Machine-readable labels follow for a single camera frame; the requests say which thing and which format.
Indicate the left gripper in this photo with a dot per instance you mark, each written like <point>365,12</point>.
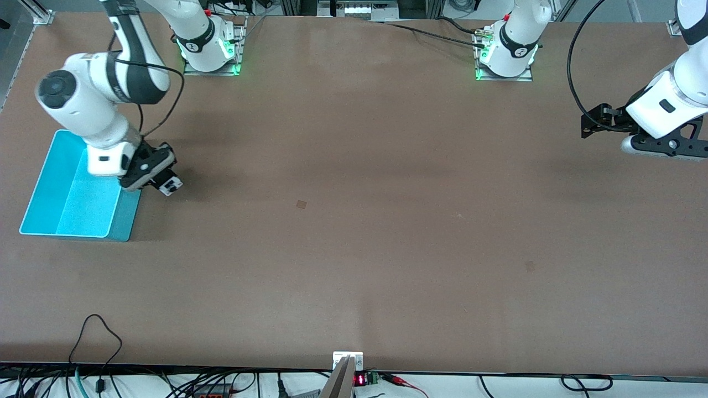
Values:
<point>618,122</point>

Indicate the teal plastic bin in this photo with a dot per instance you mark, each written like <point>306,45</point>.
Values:
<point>66,204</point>

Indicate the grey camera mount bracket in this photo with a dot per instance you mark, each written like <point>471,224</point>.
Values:
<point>343,381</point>

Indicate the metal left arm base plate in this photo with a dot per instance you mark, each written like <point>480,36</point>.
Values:
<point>525,78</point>

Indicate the orange power strip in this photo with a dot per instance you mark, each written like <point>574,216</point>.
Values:
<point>213,393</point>

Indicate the red digit display module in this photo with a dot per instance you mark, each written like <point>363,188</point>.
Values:
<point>359,380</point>

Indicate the aluminium profile post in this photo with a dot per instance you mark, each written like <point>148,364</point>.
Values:
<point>673,27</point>
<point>41,14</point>

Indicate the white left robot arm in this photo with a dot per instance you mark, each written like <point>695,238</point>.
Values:
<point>514,38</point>

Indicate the metal frame with white device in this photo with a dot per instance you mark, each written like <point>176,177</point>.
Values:
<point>359,10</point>

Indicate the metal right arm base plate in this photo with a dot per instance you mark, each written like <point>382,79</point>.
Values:
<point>213,72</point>

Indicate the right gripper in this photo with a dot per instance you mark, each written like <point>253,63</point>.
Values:
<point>164,176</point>

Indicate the white jeep toy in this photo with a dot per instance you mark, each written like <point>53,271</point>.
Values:
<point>172,187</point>

